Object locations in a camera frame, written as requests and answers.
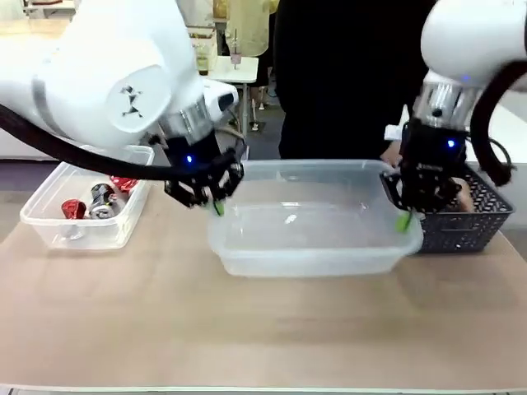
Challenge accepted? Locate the stemmed glass with pink drink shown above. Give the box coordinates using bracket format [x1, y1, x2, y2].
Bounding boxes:
[229, 28, 245, 71]

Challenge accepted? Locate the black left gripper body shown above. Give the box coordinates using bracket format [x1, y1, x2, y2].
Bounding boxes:
[164, 129, 231, 182]

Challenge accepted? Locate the black perforated plastic basket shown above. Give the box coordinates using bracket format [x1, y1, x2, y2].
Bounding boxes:
[380, 164, 516, 255]

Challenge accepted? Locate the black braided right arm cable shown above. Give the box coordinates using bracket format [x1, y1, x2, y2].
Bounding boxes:
[469, 61, 518, 188]

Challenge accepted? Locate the plastic cup with green drink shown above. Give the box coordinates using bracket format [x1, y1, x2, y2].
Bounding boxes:
[194, 40, 212, 77]

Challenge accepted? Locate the person in yellow shirt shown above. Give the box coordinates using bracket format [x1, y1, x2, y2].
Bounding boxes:
[225, 0, 282, 58]

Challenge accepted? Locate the red white checked can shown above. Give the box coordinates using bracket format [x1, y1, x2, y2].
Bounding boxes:
[110, 175, 138, 194]

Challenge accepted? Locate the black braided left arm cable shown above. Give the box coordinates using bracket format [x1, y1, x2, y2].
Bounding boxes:
[0, 103, 238, 183]

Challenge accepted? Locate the wooden counter top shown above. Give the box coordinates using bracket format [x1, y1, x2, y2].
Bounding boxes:
[0, 19, 72, 41]

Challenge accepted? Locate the white standing desk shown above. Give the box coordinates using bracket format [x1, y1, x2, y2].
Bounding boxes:
[204, 55, 261, 129]

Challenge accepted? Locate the crumpled brown paper waste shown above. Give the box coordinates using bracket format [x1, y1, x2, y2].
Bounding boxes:
[452, 179, 473, 211]

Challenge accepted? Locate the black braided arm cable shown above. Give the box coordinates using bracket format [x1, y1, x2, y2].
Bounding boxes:
[469, 61, 518, 188]
[0, 103, 238, 183]

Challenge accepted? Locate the clear plastic bin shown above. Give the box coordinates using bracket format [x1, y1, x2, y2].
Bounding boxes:
[19, 143, 156, 251]
[207, 159, 425, 278]

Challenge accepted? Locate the white slotted plastic basket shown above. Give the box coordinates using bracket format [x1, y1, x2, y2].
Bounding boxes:
[187, 25, 218, 72]

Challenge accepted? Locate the crushed red can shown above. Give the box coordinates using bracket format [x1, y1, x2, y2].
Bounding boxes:
[61, 198, 88, 220]

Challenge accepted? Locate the person's left hand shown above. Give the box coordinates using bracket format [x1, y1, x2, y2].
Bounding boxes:
[380, 141, 403, 166]

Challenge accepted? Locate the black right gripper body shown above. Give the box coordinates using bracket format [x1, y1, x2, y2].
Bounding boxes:
[399, 121, 469, 186]

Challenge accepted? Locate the person in black top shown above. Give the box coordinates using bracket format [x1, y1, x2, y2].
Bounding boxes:
[273, 0, 438, 162]

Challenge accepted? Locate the white side table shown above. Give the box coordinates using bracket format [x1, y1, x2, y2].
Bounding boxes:
[492, 88, 527, 127]

